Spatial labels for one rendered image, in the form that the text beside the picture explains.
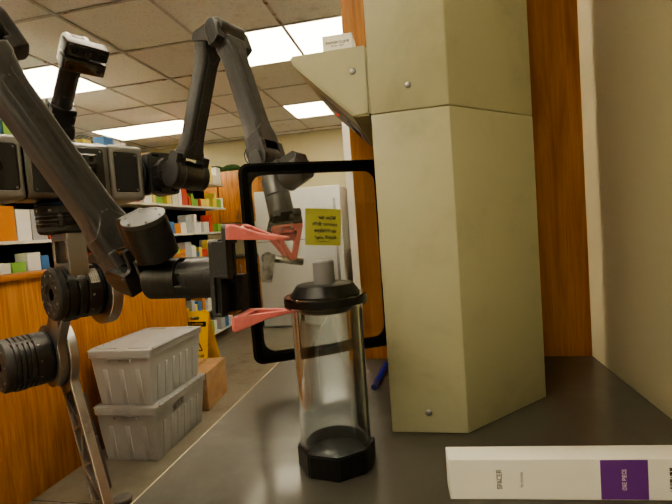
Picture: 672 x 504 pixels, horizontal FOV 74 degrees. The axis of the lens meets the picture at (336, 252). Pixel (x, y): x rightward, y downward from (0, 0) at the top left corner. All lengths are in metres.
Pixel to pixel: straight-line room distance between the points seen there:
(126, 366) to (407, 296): 2.34
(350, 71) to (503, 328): 0.45
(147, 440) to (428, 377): 2.40
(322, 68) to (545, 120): 0.54
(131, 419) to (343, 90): 2.52
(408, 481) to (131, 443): 2.52
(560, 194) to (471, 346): 0.48
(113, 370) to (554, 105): 2.55
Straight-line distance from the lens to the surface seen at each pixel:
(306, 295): 0.55
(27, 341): 1.80
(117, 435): 3.05
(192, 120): 1.30
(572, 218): 1.07
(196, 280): 0.62
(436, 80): 0.68
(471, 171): 0.69
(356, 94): 0.68
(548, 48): 1.11
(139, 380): 2.84
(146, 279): 0.65
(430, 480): 0.61
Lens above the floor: 1.25
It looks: 3 degrees down
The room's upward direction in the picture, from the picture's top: 4 degrees counter-clockwise
